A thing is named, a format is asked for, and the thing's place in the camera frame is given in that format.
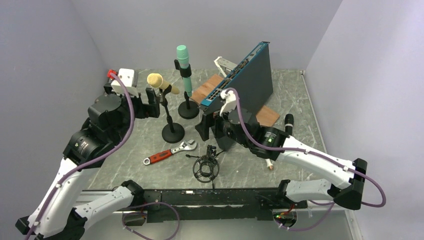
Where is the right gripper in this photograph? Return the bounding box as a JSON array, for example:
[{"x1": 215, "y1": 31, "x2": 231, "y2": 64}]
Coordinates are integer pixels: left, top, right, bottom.
[{"x1": 195, "y1": 102, "x2": 251, "y2": 148}]

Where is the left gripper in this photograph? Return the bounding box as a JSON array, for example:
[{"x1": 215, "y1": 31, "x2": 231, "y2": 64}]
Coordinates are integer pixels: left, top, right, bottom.
[{"x1": 104, "y1": 83, "x2": 161, "y2": 143}]

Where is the yellow microphone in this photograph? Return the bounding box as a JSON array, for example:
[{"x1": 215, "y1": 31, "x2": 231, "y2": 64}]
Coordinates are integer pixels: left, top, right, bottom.
[{"x1": 146, "y1": 73, "x2": 180, "y2": 95}]

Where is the black shock mount tripod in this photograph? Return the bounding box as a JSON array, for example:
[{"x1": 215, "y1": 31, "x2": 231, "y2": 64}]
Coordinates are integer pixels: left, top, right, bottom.
[{"x1": 185, "y1": 145, "x2": 224, "y2": 190}]

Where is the green microphone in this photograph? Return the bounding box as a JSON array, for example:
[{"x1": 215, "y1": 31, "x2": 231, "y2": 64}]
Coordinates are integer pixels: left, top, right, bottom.
[{"x1": 176, "y1": 45, "x2": 193, "y2": 97}]

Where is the black microphone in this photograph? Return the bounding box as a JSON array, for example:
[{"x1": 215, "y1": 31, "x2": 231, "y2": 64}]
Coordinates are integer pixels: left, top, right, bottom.
[{"x1": 284, "y1": 113, "x2": 294, "y2": 136}]

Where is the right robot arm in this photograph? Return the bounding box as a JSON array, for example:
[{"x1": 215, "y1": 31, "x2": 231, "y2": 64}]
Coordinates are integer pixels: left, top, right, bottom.
[{"x1": 195, "y1": 109, "x2": 368, "y2": 210}]

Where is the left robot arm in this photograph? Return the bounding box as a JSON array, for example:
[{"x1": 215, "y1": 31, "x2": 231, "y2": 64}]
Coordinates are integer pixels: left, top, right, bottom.
[{"x1": 15, "y1": 87, "x2": 160, "y2": 240}]

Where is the red adjustable wrench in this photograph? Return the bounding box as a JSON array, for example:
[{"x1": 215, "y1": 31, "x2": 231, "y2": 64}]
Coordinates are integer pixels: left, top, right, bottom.
[{"x1": 143, "y1": 139, "x2": 198, "y2": 166}]

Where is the wooden board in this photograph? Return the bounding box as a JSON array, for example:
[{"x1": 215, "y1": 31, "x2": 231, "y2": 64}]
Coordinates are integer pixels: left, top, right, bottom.
[{"x1": 191, "y1": 74, "x2": 280, "y2": 127}]

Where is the white plastic connector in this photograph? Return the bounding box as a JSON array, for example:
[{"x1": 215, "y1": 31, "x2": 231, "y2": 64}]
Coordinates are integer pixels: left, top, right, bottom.
[{"x1": 265, "y1": 158, "x2": 274, "y2": 171}]

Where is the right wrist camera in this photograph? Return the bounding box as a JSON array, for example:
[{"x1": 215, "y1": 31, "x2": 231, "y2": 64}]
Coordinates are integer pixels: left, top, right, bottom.
[{"x1": 219, "y1": 88, "x2": 238, "y2": 117}]

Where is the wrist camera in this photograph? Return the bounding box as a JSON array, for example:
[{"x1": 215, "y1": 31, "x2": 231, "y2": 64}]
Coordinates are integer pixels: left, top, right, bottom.
[
  {"x1": 107, "y1": 68, "x2": 138, "y2": 97},
  {"x1": 219, "y1": 88, "x2": 238, "y2": 117}
]

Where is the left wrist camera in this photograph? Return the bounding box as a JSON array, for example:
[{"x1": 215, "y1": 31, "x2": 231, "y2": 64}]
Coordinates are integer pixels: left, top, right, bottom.
[{"x1": 107, "y1": 68, "x2": 138, "y2": 97}]

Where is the white metal bracket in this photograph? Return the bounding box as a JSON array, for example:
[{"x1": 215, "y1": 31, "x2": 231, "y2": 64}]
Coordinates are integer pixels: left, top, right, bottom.
[{"x1": 213, "y1": 56, "x2": 237, "y2": 78}]

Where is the blue network switch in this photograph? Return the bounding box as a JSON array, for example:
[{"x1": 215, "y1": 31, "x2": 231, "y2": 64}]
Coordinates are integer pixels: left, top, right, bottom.
[{"x1": 199, "y1": 41, "x2": 275, "y2": 152}]

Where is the black base frame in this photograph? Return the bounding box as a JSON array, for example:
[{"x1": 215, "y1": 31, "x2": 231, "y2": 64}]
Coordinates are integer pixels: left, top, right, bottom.
[{"x1": 110, "y1": 188, "x2": 307, "y2": 223}]

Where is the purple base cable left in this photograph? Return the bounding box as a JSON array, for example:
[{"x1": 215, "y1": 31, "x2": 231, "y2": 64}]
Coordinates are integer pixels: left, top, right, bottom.
[{"x1": 121, "y1": 201, "x2": 181, "y2": 240}]

